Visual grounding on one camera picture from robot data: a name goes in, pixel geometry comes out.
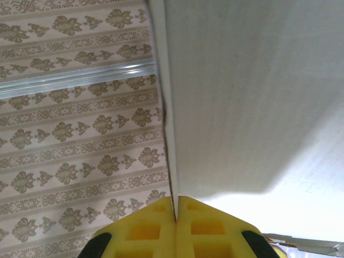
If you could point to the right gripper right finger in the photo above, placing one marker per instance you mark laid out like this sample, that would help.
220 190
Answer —
215 239

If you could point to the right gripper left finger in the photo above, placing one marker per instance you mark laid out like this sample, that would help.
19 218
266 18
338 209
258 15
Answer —
139 239

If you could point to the white paper box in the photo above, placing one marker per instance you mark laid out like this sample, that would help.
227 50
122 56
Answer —
255 94

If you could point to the aluminium frame post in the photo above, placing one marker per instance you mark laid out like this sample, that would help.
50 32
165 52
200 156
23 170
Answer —
67 78

